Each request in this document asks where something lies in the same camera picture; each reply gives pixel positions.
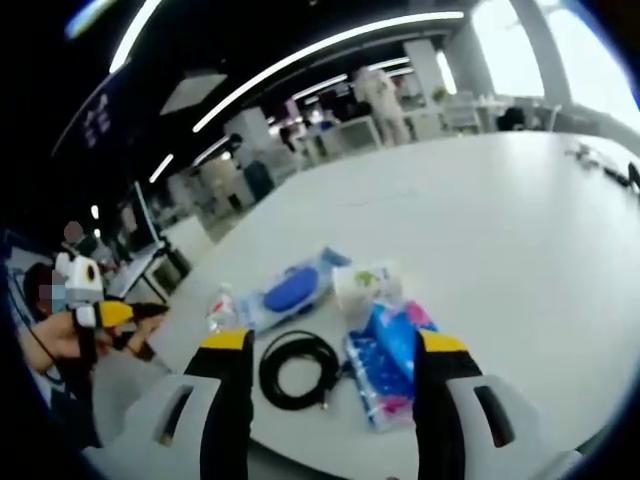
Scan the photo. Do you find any white paper cup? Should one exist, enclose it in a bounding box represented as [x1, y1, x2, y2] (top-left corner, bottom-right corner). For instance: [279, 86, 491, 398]
[331, 264, 386, 329]

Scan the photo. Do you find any white chair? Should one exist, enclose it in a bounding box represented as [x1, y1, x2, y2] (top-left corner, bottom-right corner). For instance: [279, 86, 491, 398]
[439, 92, 484, 136]

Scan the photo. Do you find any clear plastic water bottle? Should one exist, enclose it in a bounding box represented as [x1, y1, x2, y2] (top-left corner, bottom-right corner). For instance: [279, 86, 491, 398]
[205, 282, 241, 335]

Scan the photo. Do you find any white desk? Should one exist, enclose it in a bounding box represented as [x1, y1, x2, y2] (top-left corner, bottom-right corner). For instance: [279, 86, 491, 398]
[299, 117, 389, 161]

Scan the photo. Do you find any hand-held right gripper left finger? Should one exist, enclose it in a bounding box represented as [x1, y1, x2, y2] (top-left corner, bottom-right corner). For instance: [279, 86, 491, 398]
[82, 328, 257, 480]

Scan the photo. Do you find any blue item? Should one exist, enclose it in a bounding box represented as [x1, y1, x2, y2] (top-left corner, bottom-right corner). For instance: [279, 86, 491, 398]
[234, 245, 353, 335]

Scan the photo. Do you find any black cable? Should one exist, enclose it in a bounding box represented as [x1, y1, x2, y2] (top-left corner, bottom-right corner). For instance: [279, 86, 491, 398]
[564, 142, 640, 194]
[258, 329, 351, 412]

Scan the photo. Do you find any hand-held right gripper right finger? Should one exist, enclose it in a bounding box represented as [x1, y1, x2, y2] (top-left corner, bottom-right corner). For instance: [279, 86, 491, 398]
[412, 328, 584, 480]

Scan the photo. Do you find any white table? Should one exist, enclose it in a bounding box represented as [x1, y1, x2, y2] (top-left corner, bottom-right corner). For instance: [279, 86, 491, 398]
[92, 130, 640, 480]

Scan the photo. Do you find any person's left hand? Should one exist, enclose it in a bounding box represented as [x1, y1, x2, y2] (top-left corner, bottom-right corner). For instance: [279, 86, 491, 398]
[18, 312, 126, 374]

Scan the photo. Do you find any blue pink tissue pack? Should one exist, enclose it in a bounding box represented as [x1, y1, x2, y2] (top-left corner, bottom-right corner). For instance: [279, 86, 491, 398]
[342, 259, 441, 432]

